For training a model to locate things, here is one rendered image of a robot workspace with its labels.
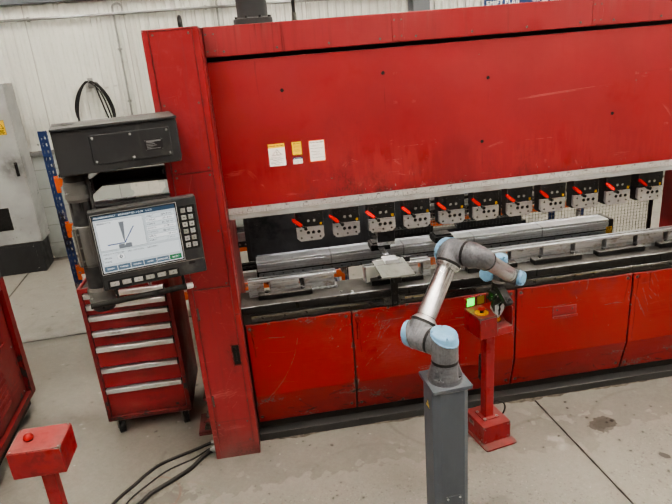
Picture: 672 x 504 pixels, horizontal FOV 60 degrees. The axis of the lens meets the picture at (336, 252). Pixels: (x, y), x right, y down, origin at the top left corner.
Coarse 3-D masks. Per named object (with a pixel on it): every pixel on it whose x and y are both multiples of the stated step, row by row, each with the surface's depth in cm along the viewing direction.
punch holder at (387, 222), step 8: (368, 208) 318; (376, 208) 319; (384, 208) 320; (392, 208) 320; (368, 216) 320; (376, 216) 320; (384, 216) 321; (392, 216) 322; (368, 224) 322; (376, 224) 322; (384, 224) 323; (392, 224) 323; (376, 232) 323
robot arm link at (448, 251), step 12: (444, 240) 264; (456, 240) 262; (444, 252) 261; (456, 252) 258; (444, 264) 260; (456, 264) 259; (432, 276) 263; (444, 276) 259; (432, 288) 258; (444, 288) 258; (432, 300) 256; (420, 312) 257; (432, 312) 255; (408, 324) 256; (420, 324) 253; (432, 324) 254; (408, 336) 253; (420, 336) 250; (420, 348) 251
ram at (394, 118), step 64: (256, 64) 286; (320, 64) 290; (384, 64) 295; (448, 64) 300; (512, 64) 304; (576, 64) 309; (640, 64) 315; (256, 128) 296; (320, 128) 301; (384, 128) 305; (448, 128) 310; (512, 128) 316; (576, 128) 321; (640, 128) 327; (256, 192) 306; (320, 192) 312; (448, 192) 322
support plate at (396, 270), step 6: (402, 258) 331; (378, 264) 326; (390, 264) 324; (396, 264) 323; (402, 264) 323; (378, 270) 317; (384, 270) 316; (390, 270) 316; (396, 270) 315; (402, 270) 314; (408, 270) 314; (384, 276) 308; (390, 276) 308; (396, 276) 308; (402, 276) 308
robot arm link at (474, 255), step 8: (464, 248) 256; (472, 248) 255; (480, 248) 256; (464, 256) 256; (472, 256) 254; (480, 256) 254; (488, 256) 256; (464, 264) 258; (472, 264) 256; (480, 264) 256; (488, 264) 257; (496, 264) 263; (504, 264) 270; (496, 272) 268; (504, 272) 271; (512, 272) 276; (520, 272) 282; (504, 280) 286; (512, 280) 281; (520, 280) 280
